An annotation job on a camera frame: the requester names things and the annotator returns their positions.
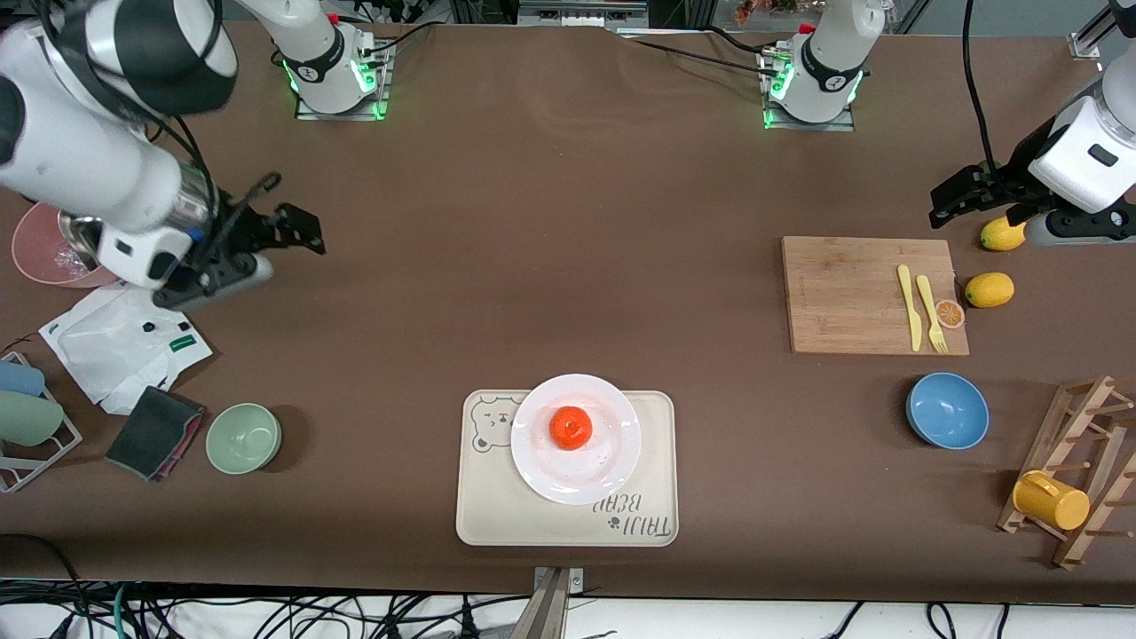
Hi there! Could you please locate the pale green cup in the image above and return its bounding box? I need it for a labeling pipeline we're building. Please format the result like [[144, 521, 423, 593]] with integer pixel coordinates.
[[0, 390, 65, 447]]

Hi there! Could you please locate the white plastic bag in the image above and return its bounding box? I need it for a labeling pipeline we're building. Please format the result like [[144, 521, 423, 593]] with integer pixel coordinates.
[[38, 282, 214, 416]]

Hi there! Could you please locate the dark grey folded cloth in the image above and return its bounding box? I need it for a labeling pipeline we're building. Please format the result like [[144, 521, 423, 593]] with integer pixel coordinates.
[[105, 385, 207, 482]]

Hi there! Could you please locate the wooden peg rack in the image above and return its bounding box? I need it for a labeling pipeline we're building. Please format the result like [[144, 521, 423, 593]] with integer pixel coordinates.
[[997, 375, 1136, 570]]

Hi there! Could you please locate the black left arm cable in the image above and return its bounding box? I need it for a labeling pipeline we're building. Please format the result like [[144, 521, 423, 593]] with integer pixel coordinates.
[[963, 0, 999, 174]]

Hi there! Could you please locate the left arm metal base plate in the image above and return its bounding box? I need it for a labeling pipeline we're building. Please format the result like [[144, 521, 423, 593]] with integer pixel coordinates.
[[761, 44, 857, 132]]

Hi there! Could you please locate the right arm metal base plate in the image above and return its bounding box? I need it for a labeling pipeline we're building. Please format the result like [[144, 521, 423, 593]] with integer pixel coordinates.
[[295, 40, 393, 121]]

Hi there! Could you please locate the yellow lemon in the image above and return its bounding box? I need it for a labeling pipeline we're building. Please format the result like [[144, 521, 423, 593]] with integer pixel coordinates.
[[965, 272, 1015, 309], [980, 217, 1026, 252]]

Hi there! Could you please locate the pink bowl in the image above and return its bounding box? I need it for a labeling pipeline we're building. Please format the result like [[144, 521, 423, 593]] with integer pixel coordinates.
[[12, 202, 121, 289]]

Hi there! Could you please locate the yellow plastic knife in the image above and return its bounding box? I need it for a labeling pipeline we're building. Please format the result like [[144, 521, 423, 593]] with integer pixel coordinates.
[[897, 264, 924, 352]]

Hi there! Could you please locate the white round plate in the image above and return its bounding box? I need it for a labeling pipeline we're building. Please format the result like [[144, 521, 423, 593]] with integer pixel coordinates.
[[510, 374, 643, 506]]

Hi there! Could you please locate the grey wire cup holder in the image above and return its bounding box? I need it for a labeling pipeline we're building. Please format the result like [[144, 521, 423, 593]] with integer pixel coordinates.
[[0, 351, 83, 494]]

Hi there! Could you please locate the metal table edge bracket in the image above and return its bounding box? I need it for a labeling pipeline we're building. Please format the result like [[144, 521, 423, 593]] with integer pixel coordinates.
[[510, 566, 584, 639]]

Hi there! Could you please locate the black cable to arm base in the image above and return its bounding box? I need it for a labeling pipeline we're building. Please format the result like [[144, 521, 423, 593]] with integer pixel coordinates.
[[612, 27, 782, 76]]

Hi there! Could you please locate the pale blue cup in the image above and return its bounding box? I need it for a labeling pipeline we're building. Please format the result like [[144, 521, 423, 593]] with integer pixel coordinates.
[[0, 360, 45, 398]]

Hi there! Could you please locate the yellow plastic fork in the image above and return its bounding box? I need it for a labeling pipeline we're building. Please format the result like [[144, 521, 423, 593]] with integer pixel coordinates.
[[916, 275, 950, 354]]

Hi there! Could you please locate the aluminium frame bracket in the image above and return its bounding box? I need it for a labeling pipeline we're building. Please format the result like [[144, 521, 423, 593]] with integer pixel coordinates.
[[1069, 0, 1136, 61]]

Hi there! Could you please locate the yellow cup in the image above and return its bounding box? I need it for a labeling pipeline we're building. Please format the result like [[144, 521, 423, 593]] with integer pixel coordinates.
[[1012, 470, 1091, 532]]

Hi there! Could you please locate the pale green bowl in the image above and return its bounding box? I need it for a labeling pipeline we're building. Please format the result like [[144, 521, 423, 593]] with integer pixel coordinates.
[[205, 403, 283, 476]]

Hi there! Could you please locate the cream bear print tray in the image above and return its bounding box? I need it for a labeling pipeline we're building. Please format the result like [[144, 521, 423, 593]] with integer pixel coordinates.
[[455, 390, 680, 548]]

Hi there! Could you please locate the orange fruit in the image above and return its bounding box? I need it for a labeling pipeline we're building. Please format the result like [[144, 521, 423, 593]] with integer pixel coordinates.
[[548, 406, 594, 452]]

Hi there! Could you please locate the blue bowl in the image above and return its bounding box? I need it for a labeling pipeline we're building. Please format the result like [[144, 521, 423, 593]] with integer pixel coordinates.
[[905, 372, 990, 451]]

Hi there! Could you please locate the metal scoop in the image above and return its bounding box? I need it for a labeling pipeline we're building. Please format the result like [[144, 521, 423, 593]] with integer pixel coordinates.
[[58, 213, 103, 267]]

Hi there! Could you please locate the bamboo cutting board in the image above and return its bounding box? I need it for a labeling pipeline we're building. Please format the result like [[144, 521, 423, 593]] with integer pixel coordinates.
[[781, 236, 970, 357]]

